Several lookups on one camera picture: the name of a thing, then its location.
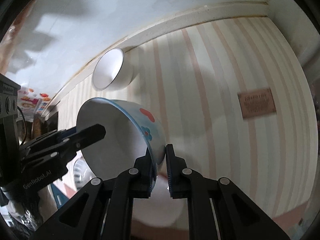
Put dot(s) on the colourful fruit wall sticker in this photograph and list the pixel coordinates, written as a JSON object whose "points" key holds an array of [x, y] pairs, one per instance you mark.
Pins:
{"points": [[32, 102]]}

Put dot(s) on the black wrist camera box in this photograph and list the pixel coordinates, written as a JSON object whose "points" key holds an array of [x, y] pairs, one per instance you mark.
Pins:
{"points": [[10, 146]]}

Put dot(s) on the brown mat label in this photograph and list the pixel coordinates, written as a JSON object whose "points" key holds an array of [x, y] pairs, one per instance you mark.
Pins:
{"points": [[255, 103]]}

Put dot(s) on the striped table mat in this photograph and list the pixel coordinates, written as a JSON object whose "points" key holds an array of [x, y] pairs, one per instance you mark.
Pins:
{"points": [[190, 79]]}

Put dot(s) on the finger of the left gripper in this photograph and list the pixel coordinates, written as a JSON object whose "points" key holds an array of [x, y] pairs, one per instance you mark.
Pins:
{"points": [[55, 135], [81, 139]]}

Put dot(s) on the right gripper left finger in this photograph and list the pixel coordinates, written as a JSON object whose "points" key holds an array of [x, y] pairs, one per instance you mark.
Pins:
{"points": [[102, 209]]}

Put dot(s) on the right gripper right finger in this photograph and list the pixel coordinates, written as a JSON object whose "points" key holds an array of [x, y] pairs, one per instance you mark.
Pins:
{"points": [[217, 209]]}

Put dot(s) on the white plate blue leaf pattern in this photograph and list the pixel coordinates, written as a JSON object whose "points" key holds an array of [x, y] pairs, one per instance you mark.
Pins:
{"points": [[82, 174]]}

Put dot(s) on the black induction cooktop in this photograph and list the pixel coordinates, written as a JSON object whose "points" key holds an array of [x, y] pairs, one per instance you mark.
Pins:
{"points": [[51, 124]]}

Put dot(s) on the white bowl dark rim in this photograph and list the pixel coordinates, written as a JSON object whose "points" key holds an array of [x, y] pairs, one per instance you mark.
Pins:
{"points": [[113, 71]]}

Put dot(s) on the white bowl blue flower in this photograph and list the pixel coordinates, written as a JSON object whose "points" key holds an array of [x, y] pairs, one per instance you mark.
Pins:
{"points": [[131, 131]]}

